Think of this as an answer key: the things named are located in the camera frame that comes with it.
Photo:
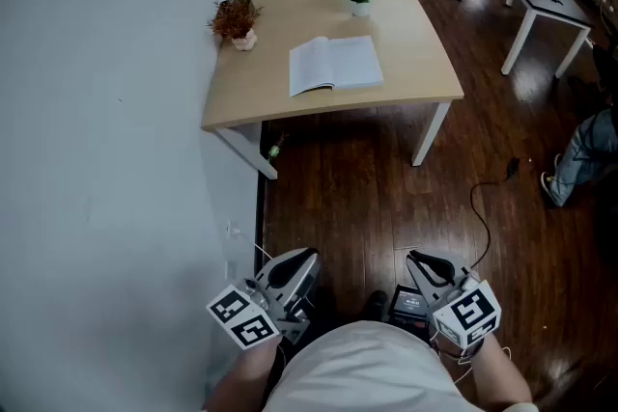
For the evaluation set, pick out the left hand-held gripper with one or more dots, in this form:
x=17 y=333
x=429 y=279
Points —
x=251 y=318

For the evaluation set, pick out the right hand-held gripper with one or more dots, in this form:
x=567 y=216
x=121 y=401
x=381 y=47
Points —
x=468 y=313

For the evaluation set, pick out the white paperback book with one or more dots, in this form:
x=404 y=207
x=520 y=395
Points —
x=338 y=63

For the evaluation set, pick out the person's left forearm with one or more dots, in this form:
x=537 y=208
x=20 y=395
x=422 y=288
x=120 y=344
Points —
x=241 y=376

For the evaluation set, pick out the person's right forearm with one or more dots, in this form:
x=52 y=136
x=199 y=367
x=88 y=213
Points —
x=497 y=376

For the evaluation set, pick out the black device with screen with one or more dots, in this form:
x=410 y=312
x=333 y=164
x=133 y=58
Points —
x=408 y=304

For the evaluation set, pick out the person's black shoe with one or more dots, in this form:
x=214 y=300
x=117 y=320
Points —
x=375 y=306

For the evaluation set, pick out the person's white shirt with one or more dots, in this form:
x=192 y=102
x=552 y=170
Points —
x=367 y=371

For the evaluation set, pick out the green bottle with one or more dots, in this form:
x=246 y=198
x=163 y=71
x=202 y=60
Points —
x=274 y=152

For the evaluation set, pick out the light wooden table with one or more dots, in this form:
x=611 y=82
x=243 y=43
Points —
x=410 y=63

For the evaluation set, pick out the orange plant in white vase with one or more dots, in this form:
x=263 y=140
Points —
x=236 y=21

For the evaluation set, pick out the white wall socket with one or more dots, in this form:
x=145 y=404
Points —
x=234 y=229

